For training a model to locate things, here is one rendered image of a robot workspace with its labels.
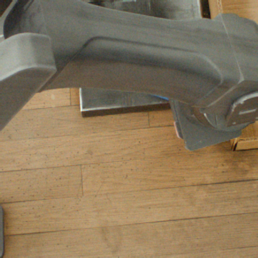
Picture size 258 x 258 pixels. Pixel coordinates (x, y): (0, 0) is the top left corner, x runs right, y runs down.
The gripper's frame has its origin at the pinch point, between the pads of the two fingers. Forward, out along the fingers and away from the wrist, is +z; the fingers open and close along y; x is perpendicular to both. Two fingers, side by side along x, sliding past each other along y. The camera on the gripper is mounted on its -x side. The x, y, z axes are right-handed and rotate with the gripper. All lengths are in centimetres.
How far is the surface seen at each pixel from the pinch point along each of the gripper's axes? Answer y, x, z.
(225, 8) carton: 9.5, -10.1, 8.0
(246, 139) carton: -6.6, -5.2, -3.4
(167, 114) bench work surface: -1.6, 2.2, 2.9
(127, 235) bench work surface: -13.6, 11.8, -3.3
